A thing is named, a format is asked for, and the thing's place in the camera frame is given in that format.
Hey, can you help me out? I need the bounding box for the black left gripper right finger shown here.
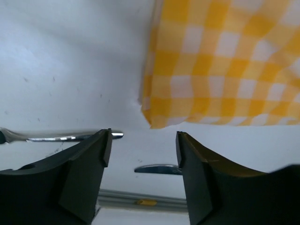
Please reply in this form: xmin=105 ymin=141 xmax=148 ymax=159
xmin=176 ymin=132 xmax=300 ymax=225

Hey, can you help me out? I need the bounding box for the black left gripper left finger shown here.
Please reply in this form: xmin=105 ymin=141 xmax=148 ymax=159
xmin=0 ymin=129 xmax=113 ymax=225

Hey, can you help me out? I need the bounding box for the silver table knife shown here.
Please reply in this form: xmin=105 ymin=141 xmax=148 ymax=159
xmin=134 ymin=164 xmax=182 ymax=175

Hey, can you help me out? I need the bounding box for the silver fork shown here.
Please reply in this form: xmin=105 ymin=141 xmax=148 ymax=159
xmin=0 ymin=127 xmax=124 ymax=144

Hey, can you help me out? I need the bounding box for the yellow white checkered cloth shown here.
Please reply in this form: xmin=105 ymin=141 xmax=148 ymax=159
xmin=141 ymin=0 xmax=300 ymax=128

